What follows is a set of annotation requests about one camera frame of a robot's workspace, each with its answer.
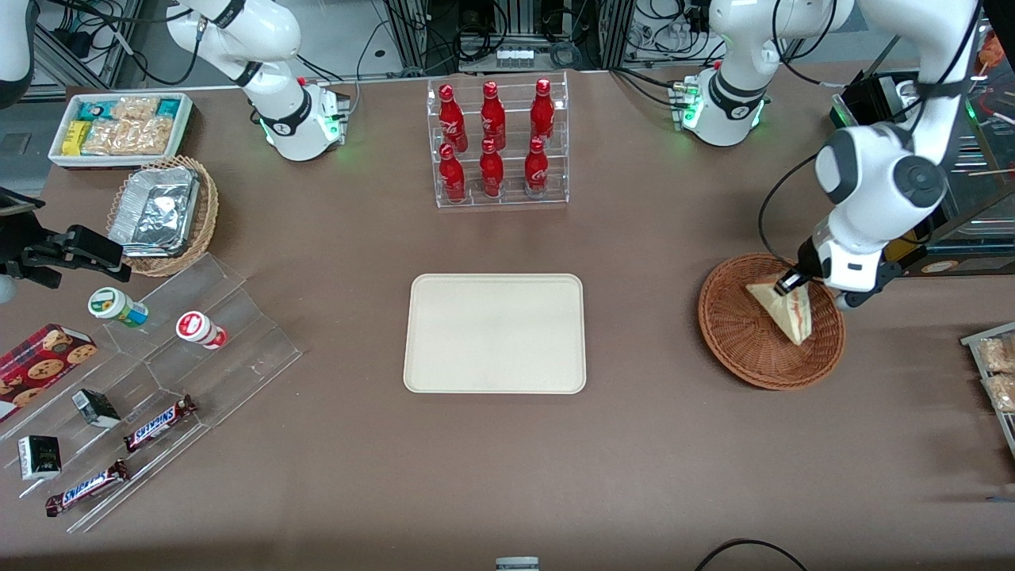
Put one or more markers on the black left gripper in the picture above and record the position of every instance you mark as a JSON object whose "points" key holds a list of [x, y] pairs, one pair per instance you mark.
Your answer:
{"points": [[808, 256]]}

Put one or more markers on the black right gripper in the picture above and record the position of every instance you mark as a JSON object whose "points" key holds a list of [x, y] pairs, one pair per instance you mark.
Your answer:
{"points": [[32, 255]]}

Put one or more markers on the triangular sandwich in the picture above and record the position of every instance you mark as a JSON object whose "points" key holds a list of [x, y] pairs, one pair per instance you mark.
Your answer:
{"points": [[789, 317]]}

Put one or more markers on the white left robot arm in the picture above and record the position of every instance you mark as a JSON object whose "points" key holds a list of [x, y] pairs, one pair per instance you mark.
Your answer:
{"points": [[872, 190]]}

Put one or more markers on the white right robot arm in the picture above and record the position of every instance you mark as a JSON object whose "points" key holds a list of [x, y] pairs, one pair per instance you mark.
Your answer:
{"points": [[293, 127]]}

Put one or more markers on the silver foil tray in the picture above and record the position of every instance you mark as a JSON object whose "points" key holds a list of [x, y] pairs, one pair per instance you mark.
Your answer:
{"points": [[155, 212]]}

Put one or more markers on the round brown wicker basket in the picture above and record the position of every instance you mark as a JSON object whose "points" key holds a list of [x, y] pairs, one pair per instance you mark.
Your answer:
{"points": [[737, 333]]}

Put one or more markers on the light wicker basket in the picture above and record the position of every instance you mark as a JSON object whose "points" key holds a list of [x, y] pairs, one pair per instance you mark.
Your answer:
{"points": [[204, 222]]}

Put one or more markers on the grey metal snack tray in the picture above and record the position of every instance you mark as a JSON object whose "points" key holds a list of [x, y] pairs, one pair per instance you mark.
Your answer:
{"points": [[971, 341]]}

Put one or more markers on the beige rectangular tray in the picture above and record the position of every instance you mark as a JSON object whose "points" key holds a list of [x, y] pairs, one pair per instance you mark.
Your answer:
{"points": [[494, 333]]}

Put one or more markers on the green lid white cup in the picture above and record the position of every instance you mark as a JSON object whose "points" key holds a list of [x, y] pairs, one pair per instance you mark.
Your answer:
{"points": [[115, 307]]}

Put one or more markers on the yellow snack packet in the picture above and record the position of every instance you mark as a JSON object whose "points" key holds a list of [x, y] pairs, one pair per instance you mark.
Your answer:
{"points": [[75, 137]]}

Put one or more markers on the clear rice cracker bag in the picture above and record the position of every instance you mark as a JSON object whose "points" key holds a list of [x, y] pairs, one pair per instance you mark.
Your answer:
{"points": [[135, 108], [131, 136]]}

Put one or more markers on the red cookie box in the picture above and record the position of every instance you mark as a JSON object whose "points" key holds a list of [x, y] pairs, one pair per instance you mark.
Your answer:
{"points": [[40, 369]]}

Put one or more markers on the teal snack packet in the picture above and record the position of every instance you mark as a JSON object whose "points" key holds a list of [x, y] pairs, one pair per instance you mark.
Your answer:
{"points": [[169, 108], [95, 109]]}

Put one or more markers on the red lid white cup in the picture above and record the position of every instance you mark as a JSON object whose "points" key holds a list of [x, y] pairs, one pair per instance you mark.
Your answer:
{"points": [[200, 329]]}

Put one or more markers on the white snack bin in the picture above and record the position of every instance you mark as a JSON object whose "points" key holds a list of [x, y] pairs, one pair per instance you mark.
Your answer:
{"points": [[186, 111]]}

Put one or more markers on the clear acrylic stepped display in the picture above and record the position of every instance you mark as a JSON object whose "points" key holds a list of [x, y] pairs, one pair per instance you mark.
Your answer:
{"points": [[238, 365]]}

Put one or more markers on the brown snickers bar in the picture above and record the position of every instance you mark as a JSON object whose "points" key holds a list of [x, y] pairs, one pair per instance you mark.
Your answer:
{"points": [[158, 423], [86, 488]]}

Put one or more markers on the black food warmer machine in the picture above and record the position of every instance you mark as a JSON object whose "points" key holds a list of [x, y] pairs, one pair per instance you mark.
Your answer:
{"points": [[975, 214]]}

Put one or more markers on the small black white box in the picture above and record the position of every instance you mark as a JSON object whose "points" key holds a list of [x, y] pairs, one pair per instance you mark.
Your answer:
{"points": [[40, 457]]}

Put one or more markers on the clear snack bag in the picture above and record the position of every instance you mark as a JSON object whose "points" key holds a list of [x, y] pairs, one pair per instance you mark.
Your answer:
{"points": [[1003, 392], [997, 354]]}

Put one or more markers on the red cola bottle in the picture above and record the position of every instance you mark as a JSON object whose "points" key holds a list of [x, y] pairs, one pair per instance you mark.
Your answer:
{"points": [[492, 115], [492, 173], [450, 115], [542, 111], [537, 170], [451, 176]]}

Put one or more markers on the clear acrylic bottle rack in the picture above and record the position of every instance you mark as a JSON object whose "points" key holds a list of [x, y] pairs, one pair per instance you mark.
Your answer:
{"points": [[511, 198]]}

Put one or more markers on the white power strip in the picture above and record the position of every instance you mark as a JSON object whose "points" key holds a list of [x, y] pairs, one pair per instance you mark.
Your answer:
{"points": [[514, 57]]}

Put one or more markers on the grey device edge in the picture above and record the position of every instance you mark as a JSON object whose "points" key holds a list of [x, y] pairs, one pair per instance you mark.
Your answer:
{"points": [[517, 565]]}

